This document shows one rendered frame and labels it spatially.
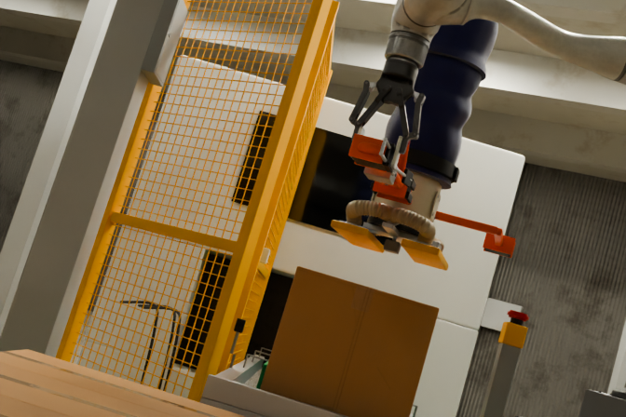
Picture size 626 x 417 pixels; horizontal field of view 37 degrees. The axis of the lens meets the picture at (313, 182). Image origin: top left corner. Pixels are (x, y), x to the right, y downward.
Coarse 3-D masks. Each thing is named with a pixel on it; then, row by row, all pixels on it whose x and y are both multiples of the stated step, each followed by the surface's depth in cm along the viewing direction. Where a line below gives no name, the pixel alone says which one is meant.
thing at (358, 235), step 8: (336, 224) 245; (344, 224) 245; (352, 224) 245; (344, 232) 250; (352, 232) 245; (360, 232) 244; (368, 232) 245; (352, 240) 265; (360, 240) 259; (368, 240) 252; (376, 240) 259; (368, 248) 273; (376, 248) 266
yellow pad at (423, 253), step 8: (408, 240) 241; (408, 248) 241; (416, 248) 240; (424, 248) 240; (432, 248) 239; (416, 256) 255; (424, 256) 250; (432, 256) 244; (440, 256) 243; (432, 264) 265; (440, 264) 259
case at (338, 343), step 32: (320, 288) 257; (352, 288) 256; (288, 320) 255; (320, 320) 255; (352, 320) 255; (384, 320) 255; (416, 320) 254; (288, 352) 254; (320, 352) 254; (352, 352) 253; (384, 352) 253; (416, 352) 253; (288, 384) 253; (320, 384) 252; (352, 384) 252; (384, 384) 252; (416, 384) 252; (352, 416) 251; (384, 416) 250
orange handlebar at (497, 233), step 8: (360, 144) 199; (368, 144) 197; (376, 144) 198; (368, 152) 198; (376, 152) 197; (400, 176) 226; (384, 184) 232; (400, 184) 228; (440, 216) 261; (448, 216) 260; (456, 216) 260; (456, 224) 261; (464, 224) 259; (472, 224) 258; (480, 224) 258; (488, 224) 258; (488, 232) 257; (496, 232) 257; (496, 240) 268
